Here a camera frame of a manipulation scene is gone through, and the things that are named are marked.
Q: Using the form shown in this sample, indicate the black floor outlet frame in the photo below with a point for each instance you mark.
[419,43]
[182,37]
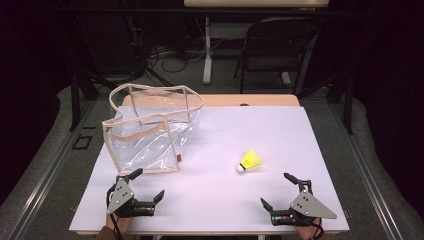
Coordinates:
[75,143]

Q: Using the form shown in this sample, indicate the person's left hand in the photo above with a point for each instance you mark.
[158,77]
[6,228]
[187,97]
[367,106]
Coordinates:
[121,224]

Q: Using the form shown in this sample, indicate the black metal stand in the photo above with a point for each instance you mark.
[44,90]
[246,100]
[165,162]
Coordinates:
[75,100]
[348,106]

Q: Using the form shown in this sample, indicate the black tripod stand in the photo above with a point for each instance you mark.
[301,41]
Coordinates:
[158,77]

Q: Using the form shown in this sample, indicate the white desk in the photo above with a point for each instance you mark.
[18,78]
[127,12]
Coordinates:
[207,50]

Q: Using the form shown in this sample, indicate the metal floor rail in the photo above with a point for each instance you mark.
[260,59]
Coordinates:
[366,170]
[50,170]

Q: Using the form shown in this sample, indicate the yellow shuttlecock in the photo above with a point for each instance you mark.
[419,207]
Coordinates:
[251,160]

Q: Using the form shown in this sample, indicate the white table board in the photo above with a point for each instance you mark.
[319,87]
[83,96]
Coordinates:
[216,140]

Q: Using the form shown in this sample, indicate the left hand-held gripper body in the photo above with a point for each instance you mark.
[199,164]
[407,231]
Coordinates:
[120,197]

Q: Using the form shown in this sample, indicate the black folding chair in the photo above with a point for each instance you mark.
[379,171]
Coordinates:
[280,33]

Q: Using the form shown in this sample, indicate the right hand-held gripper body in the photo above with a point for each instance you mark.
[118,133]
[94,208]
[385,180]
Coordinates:
[308,208]

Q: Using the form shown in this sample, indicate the light wooden table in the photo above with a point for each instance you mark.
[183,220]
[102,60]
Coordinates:
[266,100]

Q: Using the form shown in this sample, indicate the clear plastic bag beige trim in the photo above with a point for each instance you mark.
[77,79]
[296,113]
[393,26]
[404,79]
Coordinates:
[150,146]

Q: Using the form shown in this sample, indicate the person's right hand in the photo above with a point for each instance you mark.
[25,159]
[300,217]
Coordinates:
[305,230]

